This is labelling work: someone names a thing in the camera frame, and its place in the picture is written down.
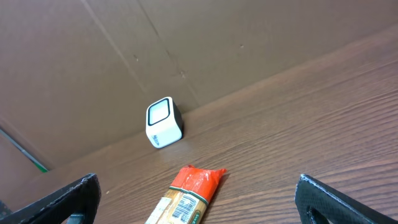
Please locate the white barcode scanner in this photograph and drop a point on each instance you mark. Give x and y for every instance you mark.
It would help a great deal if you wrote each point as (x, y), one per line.
(164, 123)

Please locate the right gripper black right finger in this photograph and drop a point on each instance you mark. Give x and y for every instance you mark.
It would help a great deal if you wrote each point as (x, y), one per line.
(317, 202)

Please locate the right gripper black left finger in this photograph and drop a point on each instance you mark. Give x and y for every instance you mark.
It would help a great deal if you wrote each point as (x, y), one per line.
(75, 203)

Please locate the orange spaghetti packet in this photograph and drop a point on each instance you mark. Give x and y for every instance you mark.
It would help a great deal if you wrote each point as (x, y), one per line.
(188, 196)

